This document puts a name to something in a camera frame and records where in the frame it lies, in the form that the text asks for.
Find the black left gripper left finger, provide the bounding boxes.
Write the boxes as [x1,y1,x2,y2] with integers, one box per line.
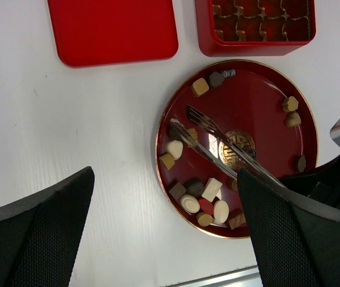
[0,167,95,286]

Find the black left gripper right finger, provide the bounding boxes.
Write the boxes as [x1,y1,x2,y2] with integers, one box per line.
[238,168,340,286]

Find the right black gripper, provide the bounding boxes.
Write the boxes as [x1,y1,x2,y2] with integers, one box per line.
[280,155,340,209]

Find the steel tongs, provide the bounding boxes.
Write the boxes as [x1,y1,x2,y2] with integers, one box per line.
[170,105,284,187]

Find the brown striped square chocolate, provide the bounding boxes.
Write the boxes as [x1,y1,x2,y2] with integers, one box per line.
[226,209,246,230]

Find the tan heart chocolate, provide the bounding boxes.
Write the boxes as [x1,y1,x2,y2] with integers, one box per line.
[285,111,302,127]

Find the white oval chocolate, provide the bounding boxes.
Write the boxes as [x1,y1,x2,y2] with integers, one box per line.
[213,200,229,224]

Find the dark round centre chocolate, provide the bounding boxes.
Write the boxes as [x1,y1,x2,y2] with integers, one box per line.
[245,148,257,159]

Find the tan flower chocolate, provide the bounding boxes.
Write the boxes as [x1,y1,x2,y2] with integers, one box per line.
[282,96,299,113]

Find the tan round chocolate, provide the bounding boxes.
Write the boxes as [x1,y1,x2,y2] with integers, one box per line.
[196,212,214,227]

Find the red oval chocolate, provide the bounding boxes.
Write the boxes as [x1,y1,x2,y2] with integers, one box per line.
[198,198,214,215]

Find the white rectangular chocolate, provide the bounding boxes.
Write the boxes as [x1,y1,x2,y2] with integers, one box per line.
[201,178,223,202]

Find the white spiral round chocolate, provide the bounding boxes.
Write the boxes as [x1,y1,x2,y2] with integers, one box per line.
[179,194,201,214]

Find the dark textured round chocolate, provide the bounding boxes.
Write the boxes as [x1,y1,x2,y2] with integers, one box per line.
[184,177,204,198]

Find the tan cup chocolate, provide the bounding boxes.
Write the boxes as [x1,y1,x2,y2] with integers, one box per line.
[159,152,175,170]

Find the tan barrel chocolate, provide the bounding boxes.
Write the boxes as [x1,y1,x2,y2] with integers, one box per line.
[187,127,199,148]

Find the striped black white chocolate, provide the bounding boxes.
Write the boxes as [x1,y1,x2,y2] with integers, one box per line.
[221,69,236,78]

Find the white heart chocolate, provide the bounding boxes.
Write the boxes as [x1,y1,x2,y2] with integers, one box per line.
[165,140,184,160]

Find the dark flower chocolate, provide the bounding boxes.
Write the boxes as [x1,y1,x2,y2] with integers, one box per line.
[208,71,225,88]

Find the tan square chocolate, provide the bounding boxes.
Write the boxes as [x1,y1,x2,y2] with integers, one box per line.
[191,78,210,97]

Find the red square chocolate box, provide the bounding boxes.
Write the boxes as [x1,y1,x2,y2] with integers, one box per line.
[195,0,316,57]

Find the round red lacquer plate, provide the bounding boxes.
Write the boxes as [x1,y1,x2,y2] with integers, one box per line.
[154,59,320,239]

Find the red square box lid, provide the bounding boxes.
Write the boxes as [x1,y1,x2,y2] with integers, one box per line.
[48,0,178,68]

